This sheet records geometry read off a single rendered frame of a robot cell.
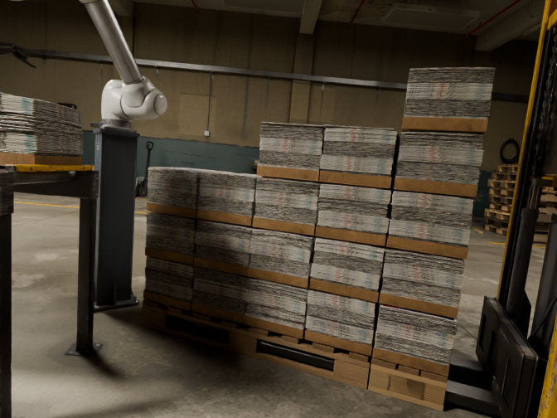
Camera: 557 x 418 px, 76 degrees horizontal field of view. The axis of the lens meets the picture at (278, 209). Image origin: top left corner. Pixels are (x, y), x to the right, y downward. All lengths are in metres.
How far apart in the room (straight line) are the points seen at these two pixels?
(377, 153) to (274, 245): 0.58
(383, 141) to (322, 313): 0.75
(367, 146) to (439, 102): 0.30
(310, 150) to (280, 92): 7.01
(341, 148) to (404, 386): 0.98
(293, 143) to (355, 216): 0.40
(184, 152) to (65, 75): 3.11
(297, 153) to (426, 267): 0.68
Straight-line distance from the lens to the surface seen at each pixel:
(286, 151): 1.55
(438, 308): 1.53
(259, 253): 1.61
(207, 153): 8.48
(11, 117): 1.44
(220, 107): 8.53
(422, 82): 1.49
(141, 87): 2.02
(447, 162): 1.45
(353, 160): 1.46
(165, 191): 1.83
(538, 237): 7.32
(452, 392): 1.70
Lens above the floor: 0.88
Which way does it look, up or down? 7 degrees down
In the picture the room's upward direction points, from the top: 5 degrees clockwise
